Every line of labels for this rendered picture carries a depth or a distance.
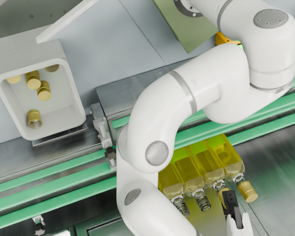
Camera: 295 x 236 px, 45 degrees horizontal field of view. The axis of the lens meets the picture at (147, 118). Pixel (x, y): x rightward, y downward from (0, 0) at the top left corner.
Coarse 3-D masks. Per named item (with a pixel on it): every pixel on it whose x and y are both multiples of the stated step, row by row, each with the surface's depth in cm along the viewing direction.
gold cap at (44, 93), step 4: (44, 84) 92; (48, 84) 94; (40, 88) 91; (44, 88) 91; (48, 88) 92; (40, 92) 90; (44, 92) 90; (48, 92) 91; (40, 96) 91; (44, 96) 91; (48, 96) 92; (44, 100) 92
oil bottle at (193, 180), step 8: (176, 152) 99; (184, 152) 99; (176, 160) 98; (184, 160) 97; (192, 160) 97; (176, 168) 96; (184, 168) 95; (192, 168) 95; (184, 176) 94; (192, 176) 93; (200, 176) 93; (184, 184) 93; (192, 184) 92; (200, 184) 92; (184, 192) 95; (192, 192) 92
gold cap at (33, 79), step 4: (28, 72) 89; (32, 72) 89; (36, 72) 89; (28, 76) 88; (32, 76) 87; (36, 76) 88; (28, 80) 87; (32, 80) 87; (36, 80) 87; (28, 84) 87; (32, 84) 88; (36, 84) 88; (40, 84) 89; (32, 88) 89; (36, 88) 89
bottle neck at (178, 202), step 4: (180, 196) 91; (172, 200) 91; (176, 200) 90; (180, 200) 90; (176, 204) 90; (180, 204) 89; (184, 204) 90; (180, 208) 88; (184, 208) 88; (184, 212) 88; (188, 212) 88; (184, 216) 89
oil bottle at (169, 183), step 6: (168, 168) 95; (174, 168) 95; (162, 174) 94; (168, 174) 94; (174, 174) 94; (162, 180) 93; (168, 180) 93; (174, 180) 93; (180, 180) 92; (162, 186) 92; (168, 186) 91; (174, 186) 91; (180, 186) 91; (162, 192) 93; (168, 192) 91; (174, 192) 91; (180, 192) 91; (168, 198) 91
